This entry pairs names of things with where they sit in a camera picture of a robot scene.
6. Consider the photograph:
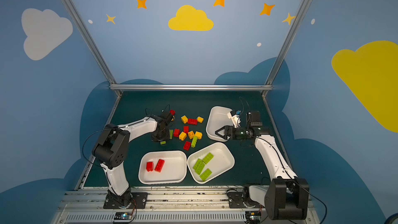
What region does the red lego brick upper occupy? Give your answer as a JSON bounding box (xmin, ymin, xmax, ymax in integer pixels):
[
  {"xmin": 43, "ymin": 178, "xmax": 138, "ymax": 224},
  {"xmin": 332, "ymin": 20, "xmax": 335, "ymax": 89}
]
[{"xmin": 187, "ymin": 118, "xmax": 198, "ymax": 125}]

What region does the red lego brick centre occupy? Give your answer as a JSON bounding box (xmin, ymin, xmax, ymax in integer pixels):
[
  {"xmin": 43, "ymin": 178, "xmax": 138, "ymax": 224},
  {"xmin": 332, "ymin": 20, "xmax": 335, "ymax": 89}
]
[{"xmin": 173, "ymin": 129, "xmax": 180, "ymax": 138}]

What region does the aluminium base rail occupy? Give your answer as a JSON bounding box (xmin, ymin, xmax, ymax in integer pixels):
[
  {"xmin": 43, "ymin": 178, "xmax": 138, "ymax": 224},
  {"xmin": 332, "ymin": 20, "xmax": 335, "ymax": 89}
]
[{"xmin": 51, "ymin": 186, "xmax": 321, "ymax": 224}]

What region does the white tray middle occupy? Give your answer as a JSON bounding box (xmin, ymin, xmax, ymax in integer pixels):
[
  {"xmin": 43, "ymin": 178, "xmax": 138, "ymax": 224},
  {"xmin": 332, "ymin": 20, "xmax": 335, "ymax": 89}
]
[{"xmin": 187, "ymin": 142, "xmax": 235, "ymax": 185}]

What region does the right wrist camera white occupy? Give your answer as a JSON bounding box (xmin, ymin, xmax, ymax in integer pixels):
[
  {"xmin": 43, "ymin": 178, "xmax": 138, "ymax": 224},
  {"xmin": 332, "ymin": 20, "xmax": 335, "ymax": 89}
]
[{"xmin": 227, "ymin": 110, "xmax": 241, "ymax": 128}]

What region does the red lego brick long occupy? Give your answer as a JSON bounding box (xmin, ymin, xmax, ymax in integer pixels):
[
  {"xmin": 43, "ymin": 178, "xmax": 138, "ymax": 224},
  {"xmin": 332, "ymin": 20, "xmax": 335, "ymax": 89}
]
[{"xmin": 154, "ymin": 159, "xmax": 165, "ymax": 173}]

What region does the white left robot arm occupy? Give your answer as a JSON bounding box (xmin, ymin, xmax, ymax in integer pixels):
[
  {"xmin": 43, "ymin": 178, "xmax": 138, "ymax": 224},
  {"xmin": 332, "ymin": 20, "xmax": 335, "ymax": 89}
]
[{"xmin": 92, "ymin": 111, "xmax": 174, "ymax": 209}]

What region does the aluminium frame post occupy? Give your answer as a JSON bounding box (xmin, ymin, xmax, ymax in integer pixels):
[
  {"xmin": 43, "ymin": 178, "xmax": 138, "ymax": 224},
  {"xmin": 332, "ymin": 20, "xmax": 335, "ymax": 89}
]
[
  {"xmin": 46, "ymin": 0, "xmax": 122, "ymax": 96},
  {"xmin": 262, "ymin": 0, "xmax": 313, "ymax": 100}
]

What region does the right controller board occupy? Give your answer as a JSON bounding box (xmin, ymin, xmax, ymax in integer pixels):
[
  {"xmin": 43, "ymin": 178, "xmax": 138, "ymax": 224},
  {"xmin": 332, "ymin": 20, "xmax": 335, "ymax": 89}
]
[{"xmin": 245, "ymin": 212, "xmax": 262, "ymax": 224}]

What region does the white tray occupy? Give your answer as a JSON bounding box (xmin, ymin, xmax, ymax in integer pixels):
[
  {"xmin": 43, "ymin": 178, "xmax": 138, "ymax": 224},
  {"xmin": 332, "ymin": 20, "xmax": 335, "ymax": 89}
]
[
  {"xmin": 206, "ymin": 106, "xmax": 233, "ymax": 142},
  {"xmin": 187, "ymin": 142, "xmax": 235, "ymax": 185},
  {"xmin": 138, "ymin": 150, "xmax": 187, "ymax": 185}
]

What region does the green lego large brick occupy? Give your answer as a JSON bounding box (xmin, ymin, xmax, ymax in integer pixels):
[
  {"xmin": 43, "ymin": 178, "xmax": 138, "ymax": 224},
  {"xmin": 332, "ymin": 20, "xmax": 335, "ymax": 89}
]
[{"xmin": 202, "ymin": 152, "xmax": 214, "ymax": 164}]

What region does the yellow lego brick right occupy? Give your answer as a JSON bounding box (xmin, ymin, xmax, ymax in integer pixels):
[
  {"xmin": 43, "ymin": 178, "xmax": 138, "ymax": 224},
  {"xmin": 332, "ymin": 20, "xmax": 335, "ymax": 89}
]
[{"xmin": 195, "ymin": 131, "xmax": 203, "ymax": 140}]

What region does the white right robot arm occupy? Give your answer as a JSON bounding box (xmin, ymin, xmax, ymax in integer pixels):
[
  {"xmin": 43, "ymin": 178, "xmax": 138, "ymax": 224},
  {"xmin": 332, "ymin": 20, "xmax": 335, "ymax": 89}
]
[{"xmin": 206, "ymin": 107, "xmax": 309, "ymax": 220}]

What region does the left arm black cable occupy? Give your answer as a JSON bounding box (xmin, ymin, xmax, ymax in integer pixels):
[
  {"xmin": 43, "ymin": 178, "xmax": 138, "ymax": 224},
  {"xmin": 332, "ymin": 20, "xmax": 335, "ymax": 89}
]
[{"xmin": 81, "ymin": 128, "xmax": 108, "ymax": 164}]

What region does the white tray far right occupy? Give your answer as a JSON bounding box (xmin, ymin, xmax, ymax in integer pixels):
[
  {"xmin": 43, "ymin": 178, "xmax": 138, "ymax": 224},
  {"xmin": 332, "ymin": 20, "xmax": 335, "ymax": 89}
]
[{"xmin": 206, "ymin": 106, "xmax": 233, "ymax": 142}]

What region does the yellow lego hollow brick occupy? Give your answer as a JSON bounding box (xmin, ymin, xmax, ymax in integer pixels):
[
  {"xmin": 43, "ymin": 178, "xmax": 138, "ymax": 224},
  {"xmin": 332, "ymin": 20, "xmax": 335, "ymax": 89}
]
[{"xmin": 188, "ymin": 131, "xmax": 195, "ymax": 140}]

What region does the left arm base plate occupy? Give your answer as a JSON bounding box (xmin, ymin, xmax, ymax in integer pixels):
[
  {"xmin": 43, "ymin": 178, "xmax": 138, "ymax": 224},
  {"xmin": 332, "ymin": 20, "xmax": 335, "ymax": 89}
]
[{"xmin": 103, "ymin": 191, "xmax": 148, "ymax": 209}]

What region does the controller board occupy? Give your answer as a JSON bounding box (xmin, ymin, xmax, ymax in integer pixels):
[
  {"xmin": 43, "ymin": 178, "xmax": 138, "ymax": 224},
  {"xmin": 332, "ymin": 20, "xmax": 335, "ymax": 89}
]
[
  {"xmin": 245, "ymin": 212, "xmax": 262, "ymax": 224},
  {"xmin": 113, "ymin": 212, "xmax": 133, "ymax": 223}
]

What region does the green lego brick long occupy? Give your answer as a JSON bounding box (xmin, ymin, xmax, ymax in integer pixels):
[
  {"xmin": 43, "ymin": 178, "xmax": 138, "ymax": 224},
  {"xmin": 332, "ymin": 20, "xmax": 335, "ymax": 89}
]
[{"xmin": 193, "ymin": 159, "xmax": 202, "ymax": 171}]

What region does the aluminium frame post right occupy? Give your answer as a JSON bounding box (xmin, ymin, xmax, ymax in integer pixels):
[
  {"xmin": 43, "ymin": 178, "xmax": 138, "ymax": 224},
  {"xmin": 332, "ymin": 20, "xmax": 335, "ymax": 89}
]
[{"xmin": 262, "ymin": 0, "xmax": 313, "ymax": 100}]

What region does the red lego small centre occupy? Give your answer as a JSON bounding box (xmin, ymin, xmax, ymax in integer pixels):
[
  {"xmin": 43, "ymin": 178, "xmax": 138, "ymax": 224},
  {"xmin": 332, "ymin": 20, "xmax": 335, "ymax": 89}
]
[{"xmin": 183, "ymin": 126, "xmax": 189, "ymax": 134}]

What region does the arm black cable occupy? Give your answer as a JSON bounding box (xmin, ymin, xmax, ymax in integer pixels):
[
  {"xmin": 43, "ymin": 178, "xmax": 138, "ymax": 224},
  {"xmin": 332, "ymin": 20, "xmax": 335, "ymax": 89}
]
[
  {"xmin": 81, "ymin": 128, "xmax": 108, "ymax": 164},
  {"xmin": 287, "ymin": 177, "xmax": 328, "ymax": 224}
]

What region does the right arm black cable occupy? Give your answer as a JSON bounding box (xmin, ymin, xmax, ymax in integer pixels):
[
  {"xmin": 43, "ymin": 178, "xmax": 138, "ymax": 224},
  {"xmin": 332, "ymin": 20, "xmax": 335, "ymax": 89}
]
[{"xmin": 287, "ymin": 177, "xmax": 328, "ymax": 224}]

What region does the aluminium frame post left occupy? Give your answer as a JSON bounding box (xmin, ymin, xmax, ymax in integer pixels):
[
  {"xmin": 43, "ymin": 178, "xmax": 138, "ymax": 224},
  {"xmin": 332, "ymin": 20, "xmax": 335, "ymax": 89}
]
[{"xmin": 46, "ymin": 0, "xmax": 122, "ymax": 96}]

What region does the left controller board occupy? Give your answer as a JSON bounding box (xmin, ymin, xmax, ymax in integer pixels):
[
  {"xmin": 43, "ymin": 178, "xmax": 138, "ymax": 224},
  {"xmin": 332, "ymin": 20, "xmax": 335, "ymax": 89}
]
[{"xmin": 113, "ymin": 212, "xmax": 133, "ymax": 223}]

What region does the red lego brick small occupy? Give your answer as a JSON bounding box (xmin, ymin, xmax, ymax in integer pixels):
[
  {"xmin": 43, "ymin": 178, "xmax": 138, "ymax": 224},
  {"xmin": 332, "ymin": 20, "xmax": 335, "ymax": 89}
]
[{"xmin": 146, "ymin": 161, "xmax": 153, "ymax": 172}]

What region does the red lego brick lower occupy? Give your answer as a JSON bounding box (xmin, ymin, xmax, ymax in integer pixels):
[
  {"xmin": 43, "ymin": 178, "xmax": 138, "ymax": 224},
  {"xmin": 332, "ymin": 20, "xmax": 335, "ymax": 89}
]
[{"xmin": 183, "ymin": 141, "xmax": 191, "ymax": 151}]

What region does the yellow lego brick upper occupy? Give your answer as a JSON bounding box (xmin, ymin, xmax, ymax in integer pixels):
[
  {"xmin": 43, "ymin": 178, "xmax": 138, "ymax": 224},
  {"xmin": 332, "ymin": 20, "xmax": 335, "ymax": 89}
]
[{"xmin": 181, "ymin": 116, "xmax": 188, "ymax": 124}]

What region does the aluminium frame back crossbar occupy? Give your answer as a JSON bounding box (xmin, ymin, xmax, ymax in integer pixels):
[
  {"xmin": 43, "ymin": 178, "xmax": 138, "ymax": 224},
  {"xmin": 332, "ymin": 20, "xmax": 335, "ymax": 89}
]
[{"xmin": 110, "ymin": 84, "xmax": 273, "ymax": 91}]

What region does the yellow lego brick centre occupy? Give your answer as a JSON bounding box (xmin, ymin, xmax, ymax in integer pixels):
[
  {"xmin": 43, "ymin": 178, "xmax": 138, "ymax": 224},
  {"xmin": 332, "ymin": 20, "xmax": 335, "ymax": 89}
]
[{"xmin": 179, "ymin": 132, "xmax": 187, "ymax": 141}]

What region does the white tray left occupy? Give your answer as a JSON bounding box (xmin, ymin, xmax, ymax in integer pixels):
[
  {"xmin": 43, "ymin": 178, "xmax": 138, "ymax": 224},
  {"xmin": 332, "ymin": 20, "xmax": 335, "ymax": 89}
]
[{"xmin": 138, "ymin": 150, "xmax": 187, "ymax": 185}]

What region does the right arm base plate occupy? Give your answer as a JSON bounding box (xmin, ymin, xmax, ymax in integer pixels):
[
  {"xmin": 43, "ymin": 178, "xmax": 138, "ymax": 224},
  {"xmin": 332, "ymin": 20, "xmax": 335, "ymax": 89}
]
[{"xmin": 226, "ymin": 190, "xmax": 260, "ymax": 208}]

